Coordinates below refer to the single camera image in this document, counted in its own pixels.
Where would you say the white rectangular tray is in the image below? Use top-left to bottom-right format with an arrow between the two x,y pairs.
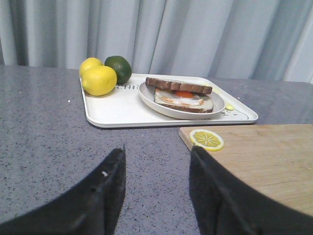
82,73 -> 258,128

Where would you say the lemon slice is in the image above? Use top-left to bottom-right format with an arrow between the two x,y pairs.
189,129 -> 224,151

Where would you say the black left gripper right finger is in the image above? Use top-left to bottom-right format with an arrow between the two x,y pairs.
189,146 -> 313,235

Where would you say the grey curtain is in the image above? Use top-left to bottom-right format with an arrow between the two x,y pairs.
0,0 -> 313,82

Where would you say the fried egg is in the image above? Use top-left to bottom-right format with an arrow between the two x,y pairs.
155,88 -> 204,107

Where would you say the green lime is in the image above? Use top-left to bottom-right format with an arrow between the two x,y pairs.
104,55 -> 132,85

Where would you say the white round plate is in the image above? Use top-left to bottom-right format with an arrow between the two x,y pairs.
139,83 -> 225,120

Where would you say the white bread slice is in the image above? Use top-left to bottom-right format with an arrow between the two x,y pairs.
154,88 -> 214,113
145,77 -> 213,94

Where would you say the yellow lemon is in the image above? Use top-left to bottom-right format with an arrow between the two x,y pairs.
82,66 -> 117,96
79,57 -> 103,78

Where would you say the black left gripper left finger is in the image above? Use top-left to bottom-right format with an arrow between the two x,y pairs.
0,148 -> 126,235

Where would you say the wooden cutting board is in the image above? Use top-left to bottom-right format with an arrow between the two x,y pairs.
178,123 -> 313,217

